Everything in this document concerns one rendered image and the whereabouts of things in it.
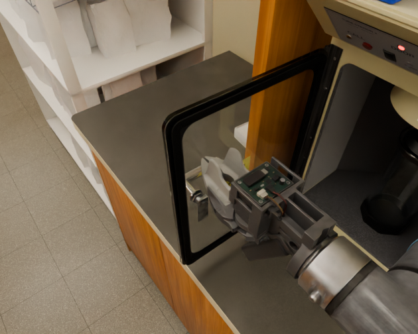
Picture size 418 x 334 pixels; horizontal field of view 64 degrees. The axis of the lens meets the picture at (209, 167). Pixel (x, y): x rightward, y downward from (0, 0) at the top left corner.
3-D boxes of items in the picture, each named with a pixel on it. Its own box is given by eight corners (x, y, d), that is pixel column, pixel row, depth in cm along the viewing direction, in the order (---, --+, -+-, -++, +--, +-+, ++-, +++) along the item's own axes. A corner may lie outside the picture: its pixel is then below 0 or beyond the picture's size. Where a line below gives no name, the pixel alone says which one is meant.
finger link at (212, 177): (203, 136, 47) (247, 175, 42) (204, 164, 52) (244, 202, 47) (185, 145, 46) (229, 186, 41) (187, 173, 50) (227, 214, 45)
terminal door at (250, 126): (286, 199, 82) (330, 46, 53) (182, 268, 70) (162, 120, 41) (284, 197, 83) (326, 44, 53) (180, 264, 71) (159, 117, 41)
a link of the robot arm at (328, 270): (357, 279, 40) (313, 323, 37) (327, 252, 43) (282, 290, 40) (381, 248, 35) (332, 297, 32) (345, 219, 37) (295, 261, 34)
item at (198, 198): (209, 217, 59) (209, 198, 55) (199, 223, 58) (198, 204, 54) (203, 209, 60) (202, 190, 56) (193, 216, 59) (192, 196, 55)
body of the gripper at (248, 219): (271, 152, 43) (350, 214, 36) (263, 193, 49) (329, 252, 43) (225, 180, 39) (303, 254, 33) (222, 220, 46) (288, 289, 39)
